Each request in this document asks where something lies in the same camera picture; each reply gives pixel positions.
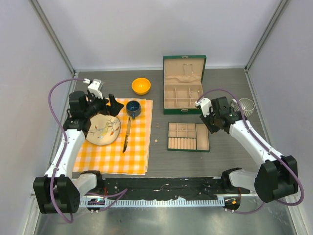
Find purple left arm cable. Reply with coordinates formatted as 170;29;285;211
48;78;128;224

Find grey striped mug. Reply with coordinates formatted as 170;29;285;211
230;98;255;118

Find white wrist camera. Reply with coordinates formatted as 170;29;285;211
83;78;104;99
195;98;212;118

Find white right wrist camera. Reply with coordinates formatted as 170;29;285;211
195;98;212;118

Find green jewelry box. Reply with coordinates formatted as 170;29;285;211
163;55;206;115

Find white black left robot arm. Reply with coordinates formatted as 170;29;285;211
33;91;124;214

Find green jewelry tray insert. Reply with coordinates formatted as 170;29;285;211
167;122;210;152

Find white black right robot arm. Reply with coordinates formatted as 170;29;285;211
195;97;298;203

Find dark blue mug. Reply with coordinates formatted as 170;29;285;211
126;100;141;119

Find black handled knife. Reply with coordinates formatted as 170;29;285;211
122;117;131;153

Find orange white checkered cloth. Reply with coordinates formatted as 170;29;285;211
73;99;153;175

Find orange bowl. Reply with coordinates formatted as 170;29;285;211
131;77;151;95

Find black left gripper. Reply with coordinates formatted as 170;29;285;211
84;92;123;118

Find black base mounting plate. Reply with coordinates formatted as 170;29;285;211
99;177;250;201

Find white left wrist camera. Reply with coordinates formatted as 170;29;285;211
83;78;104;99

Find white slotted cable duct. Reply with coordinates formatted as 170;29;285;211
79;197;224;208

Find beige bird pattern plate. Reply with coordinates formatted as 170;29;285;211
87;114;121;146

